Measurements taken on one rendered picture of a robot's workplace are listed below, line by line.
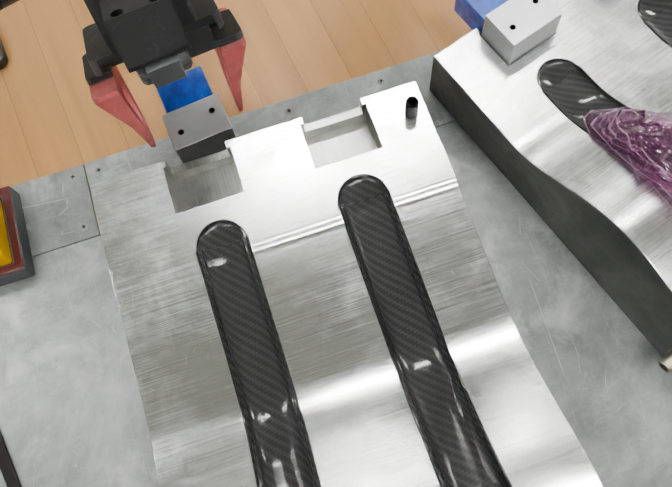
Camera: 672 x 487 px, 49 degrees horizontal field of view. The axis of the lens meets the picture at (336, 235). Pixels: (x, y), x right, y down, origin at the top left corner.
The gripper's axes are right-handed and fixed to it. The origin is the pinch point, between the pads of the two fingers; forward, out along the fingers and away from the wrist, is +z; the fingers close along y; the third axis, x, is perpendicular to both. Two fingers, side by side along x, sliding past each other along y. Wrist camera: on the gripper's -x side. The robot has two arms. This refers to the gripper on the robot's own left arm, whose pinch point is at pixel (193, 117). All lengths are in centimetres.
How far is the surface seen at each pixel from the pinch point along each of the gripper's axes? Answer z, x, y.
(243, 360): 7.5, -20.4, -3.1
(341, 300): 6.6, -19.7, 4.8
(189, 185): 1.7, -6.6, -2.2
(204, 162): 0.3, -6.5, -0.4
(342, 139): 2.4, -7.8, 10.2
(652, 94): 5.5, -13.9, 33.9
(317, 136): 1.8, -6.9, 8.6
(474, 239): 6.4, -19.6, 15.3
